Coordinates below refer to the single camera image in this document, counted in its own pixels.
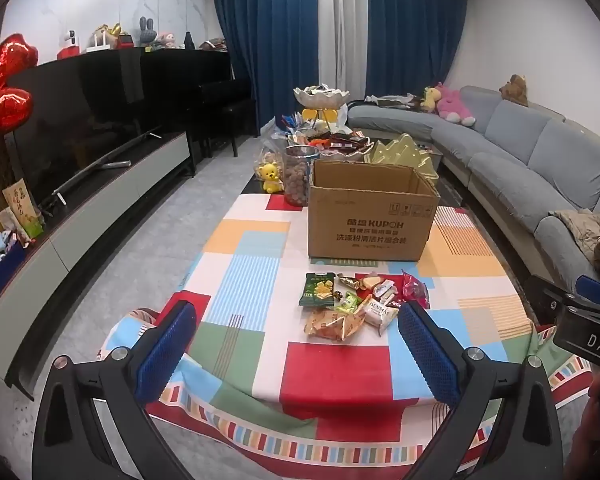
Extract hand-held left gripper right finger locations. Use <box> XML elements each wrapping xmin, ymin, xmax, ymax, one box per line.
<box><xmin>397</xmin><ymin>300</ymin><xmax>566</xmax><ymax>480</ymax></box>

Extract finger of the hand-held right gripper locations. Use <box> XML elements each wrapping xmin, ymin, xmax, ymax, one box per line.
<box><xmin>524</xmin><ymin>274</ymin><xmax>568</xmax><ymax>328</ymax></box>
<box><xmin>562</xmin><ymin>274</ymin><xmax>600</xmax><ymax>318</ymax></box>

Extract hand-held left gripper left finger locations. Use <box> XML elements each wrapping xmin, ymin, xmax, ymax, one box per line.
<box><xmin>31</xmin><ymin>300</ymin><xmax>198</xmax><ymax>480</ymax></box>

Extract red snack packet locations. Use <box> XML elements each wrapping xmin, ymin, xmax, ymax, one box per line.
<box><xmin>401</xmin><ymin>270</ymin><xmax>431</xmax><ymax>308</ymax></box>

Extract brown cardboard box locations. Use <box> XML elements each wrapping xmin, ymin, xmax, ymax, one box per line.
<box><xmin>307</xmin><ymin>159</ymin><xmax>441</xmax><ymax>262</ymax></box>

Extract beige jacket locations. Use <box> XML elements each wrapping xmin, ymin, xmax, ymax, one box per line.
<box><xmin>550</xmin><ymin>208</ymin><xmax>600</xmax><ymax>288</ymax></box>

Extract white packet with brown label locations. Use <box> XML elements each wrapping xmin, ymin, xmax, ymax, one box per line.
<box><xmin>357</xmin><ymin>295</ymin><xmax>400</xmax><ymax>335</ymax></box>

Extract colourful patchwork tablecloth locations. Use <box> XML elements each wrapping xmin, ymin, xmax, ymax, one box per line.
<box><xmin>97</xmin><ymin>192</ymin><xmax>593</xmax><ymax>476</ymax></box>

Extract dark green chip packet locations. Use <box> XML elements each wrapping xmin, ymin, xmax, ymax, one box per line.
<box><xmin>300</xmin><ymin>272</ymin><xmax>338</xmax><ymax>308</ymax></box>

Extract grey television cabinet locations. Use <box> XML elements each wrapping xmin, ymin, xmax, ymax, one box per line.
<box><xmin>0</xmin><ymin>130</ymin><xmax>196</xmax><ymax>401</ymax></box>

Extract grey corner sofa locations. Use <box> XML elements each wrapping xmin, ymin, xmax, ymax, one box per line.
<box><xmin>347</xmin><ymin>85</ymin><xmax>600</xmax><ymax>286</ymax></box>

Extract gold mountain-shaped box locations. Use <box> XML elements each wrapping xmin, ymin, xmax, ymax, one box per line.
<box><xmin>370</xmin><ymin>133</ymin><xmax>438</xmax><ymax>188</ymax></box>

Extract yellow printed gift box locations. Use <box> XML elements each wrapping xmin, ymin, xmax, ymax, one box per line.
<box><xmin>2</xmin><ymin>186</ymin><xmax>45</xmax><ymax>241</ymax></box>

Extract yellow bear figure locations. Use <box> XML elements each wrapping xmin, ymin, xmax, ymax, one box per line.
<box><xmin>256</xmin><ymin>162</ymin><xmax>285</xmax><ymax>194</ymax></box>

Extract brown teddy bear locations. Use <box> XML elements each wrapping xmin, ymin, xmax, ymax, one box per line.
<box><xmin>499</xmin><ymin>75</ymin><xmax>529</xmax><ymax>107</ymax></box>

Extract pink plush toy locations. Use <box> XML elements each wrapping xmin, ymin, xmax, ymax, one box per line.
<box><xmin>436</xmin><ymin>84</ymin><xmax>476</xmax><ymax>127</ymax></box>

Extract clear jar of nuts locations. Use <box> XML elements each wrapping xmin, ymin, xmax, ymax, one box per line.
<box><xmin>283</xmin><ymin>146</ymin><xmax>321</xmax><ymax>207</ymax></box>

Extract clear cellophane bag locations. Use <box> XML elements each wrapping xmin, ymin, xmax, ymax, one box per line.
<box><xmin>254</xmin><ymin>135</ymin><xmax>286</xmax><ymax>181</ymax></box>

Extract pile of assorted snack packets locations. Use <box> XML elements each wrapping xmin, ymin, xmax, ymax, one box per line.
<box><xmin>280</xmin><ymin>115</ymin><xmax>373</xmax><ymax>157</ymax></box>

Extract black curved television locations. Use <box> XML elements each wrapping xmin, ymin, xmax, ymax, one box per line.
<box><xmin>7</xmin><ymin>52</ymin><xmax>163</xmax><ymax>206</ymax></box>

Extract loose papers on sofa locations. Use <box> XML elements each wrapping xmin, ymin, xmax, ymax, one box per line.
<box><xmin>365</xmin><ymin>92</ymin><xmax>423</xmax><ymax>109</ymax></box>

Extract yellow and white bag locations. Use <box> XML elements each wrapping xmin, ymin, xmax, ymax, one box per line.
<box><xmin>300</xmin><ymin>107</ymin><xmax>348</xmax><ymax>133</ymax></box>

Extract black upright piano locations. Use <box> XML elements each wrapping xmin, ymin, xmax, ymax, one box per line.
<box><xmin>140</xmin><ymin>47</ymin><xmax>258</xmax><ymax>178</ymax></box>

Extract white two-tier shell tray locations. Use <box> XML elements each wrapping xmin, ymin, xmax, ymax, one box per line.
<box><xmin>275</xmin><ymin>85</ymin><xmax>376</xmax><ymax>163</ymax></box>

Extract red foil balloon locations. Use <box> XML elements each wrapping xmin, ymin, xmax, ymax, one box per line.
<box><xmin>0</xmin><ymin>34</ymin><xmax>39</xmax><ymax>92</ymax></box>
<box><xmin>0</xmin><ymin>89</ymin><xmax>33</xmax><ymax>137</ymax></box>

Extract blue curtain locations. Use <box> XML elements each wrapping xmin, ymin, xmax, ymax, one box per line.
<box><xmin>367</xmin><ymin>0</ymin><xmax>468</xmax><ymax>100</ymax></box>
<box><xmin>209</xmin><ymin>0</ymin><xmax>321</xmax><ymax>136</ymax></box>

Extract white and gold ornament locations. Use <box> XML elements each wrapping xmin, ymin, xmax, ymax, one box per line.
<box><xmin>86</xmin><ymin>24</ymin><xmax>121</xmax><ymax>54</ymax></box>

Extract white and red toy figure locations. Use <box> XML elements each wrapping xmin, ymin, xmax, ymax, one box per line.
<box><xmin>57</xmin><ymin>30</ymin><xmax>83</xmax><ymax>60</ymax></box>

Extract white sheer curtain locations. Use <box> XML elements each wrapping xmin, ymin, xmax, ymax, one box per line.
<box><xmin>317</xmin><ymin>0</ymin><xmax>371</xmax><ymax>101</ymax></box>

